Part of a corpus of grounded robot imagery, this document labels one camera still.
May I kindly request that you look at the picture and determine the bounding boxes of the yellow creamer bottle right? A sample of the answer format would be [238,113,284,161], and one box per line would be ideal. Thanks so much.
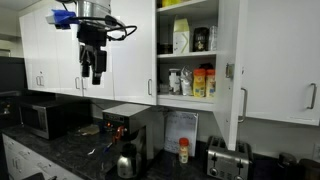
[206,69,215,97]

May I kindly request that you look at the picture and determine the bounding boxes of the white green coffee bag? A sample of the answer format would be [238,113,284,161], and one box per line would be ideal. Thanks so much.
[173,18,190,54]

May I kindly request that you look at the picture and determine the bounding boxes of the white lower drawer cabinets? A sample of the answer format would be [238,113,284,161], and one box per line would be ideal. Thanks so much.
[3,135,83,180]

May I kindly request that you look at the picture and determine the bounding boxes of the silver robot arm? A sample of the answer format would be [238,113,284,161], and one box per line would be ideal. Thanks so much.
[53,0,109,85]

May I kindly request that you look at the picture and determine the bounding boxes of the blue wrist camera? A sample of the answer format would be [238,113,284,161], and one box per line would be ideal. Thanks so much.
[46,9,79,30]

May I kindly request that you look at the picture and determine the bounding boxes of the yellow creamer bottle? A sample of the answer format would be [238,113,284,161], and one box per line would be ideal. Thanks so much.
[193,68,206,97]
[206,69,215,97]

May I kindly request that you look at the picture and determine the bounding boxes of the white handwritten paper note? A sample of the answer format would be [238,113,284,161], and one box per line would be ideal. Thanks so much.
[164,111,199,157]

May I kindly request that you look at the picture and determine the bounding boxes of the white cabinet door pair left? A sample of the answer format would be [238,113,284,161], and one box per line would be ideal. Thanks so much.
[19,0,114,100]

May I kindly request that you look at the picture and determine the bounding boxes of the silver foil bag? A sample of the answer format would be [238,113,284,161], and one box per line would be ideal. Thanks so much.
[180,66,193,96]

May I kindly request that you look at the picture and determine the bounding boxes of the orange lid spice jar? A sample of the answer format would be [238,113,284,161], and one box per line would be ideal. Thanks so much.
[179,137,189,164]

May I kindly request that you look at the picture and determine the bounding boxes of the steel coffee brewer machine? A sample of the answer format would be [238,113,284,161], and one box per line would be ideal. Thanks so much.
[102,103,165,167]

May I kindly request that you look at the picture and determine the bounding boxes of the silver four-slot toaster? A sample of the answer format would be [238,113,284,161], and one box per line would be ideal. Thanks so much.
[203,136,254,180]

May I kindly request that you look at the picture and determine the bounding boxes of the black coffee bag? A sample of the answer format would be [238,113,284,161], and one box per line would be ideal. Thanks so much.
[193,27,209,52]

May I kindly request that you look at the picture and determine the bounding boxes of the steel coffee carafe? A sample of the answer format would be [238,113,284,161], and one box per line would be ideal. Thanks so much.
[117,143,141,179]

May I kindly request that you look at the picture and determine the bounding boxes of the white canister black lid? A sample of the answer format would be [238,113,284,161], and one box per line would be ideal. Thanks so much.
[169,69,181,95]

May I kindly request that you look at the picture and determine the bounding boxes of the steel microwave oven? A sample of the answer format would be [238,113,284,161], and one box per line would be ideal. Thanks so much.
[20,100,93,140]

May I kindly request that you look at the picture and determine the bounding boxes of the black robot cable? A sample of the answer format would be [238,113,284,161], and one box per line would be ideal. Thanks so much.
[68,14,138,42]

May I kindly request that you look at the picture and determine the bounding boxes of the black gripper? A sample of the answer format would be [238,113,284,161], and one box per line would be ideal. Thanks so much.
[77,23,107,85]

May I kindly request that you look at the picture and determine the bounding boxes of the yellow creamer bottle left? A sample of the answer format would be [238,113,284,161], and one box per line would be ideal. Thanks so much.
[193,68,206,97]

